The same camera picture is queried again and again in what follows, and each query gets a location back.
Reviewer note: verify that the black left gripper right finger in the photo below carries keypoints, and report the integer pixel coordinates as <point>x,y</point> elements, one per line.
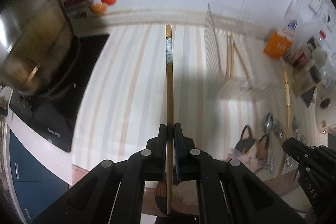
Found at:
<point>228,192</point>

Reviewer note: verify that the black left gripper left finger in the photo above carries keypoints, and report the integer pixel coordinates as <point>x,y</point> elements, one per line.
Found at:
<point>112,192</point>

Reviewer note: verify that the medium steel spoon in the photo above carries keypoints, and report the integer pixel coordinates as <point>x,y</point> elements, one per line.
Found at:
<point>295,125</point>

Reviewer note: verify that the plain-band wooden chopstick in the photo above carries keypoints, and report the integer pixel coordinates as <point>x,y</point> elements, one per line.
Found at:
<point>287,118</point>

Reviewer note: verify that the large steel spoon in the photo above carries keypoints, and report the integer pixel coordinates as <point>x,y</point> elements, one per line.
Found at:
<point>268,128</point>
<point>278,129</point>

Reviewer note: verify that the cream-band wooden chopstick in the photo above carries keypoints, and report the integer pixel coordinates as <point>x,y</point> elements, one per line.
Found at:
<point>241,60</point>

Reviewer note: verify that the green-band wooden chopstick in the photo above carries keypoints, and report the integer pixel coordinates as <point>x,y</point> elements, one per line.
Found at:
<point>228,66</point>

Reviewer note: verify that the marble-band wooden chopstick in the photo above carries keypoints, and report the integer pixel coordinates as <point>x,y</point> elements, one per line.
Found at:
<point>170,116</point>

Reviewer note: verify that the black phone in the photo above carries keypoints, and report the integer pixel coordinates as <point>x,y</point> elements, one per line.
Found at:
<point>307,96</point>

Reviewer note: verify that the blue cabinet front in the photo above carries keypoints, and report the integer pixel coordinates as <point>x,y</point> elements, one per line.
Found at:
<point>35,186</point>

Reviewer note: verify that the striped cat table mat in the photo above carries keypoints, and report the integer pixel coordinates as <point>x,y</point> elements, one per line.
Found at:
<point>125,99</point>

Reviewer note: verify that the black induction cooktop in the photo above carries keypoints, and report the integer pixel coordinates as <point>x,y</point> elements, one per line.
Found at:
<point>53,111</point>

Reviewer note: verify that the red-cap sauce bottle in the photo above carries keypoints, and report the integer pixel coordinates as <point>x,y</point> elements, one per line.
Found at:
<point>312,46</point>

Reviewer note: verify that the orange and white salt box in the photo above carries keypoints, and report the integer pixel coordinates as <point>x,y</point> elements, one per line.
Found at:
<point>281,39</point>

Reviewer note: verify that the clear plastic utensil bin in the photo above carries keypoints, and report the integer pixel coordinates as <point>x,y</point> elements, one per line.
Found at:
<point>237,67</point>

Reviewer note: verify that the large steel stock pot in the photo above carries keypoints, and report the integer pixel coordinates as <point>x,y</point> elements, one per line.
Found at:
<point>36,36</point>

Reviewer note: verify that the white wall socket strip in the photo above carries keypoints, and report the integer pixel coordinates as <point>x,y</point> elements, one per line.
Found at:
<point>315,5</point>

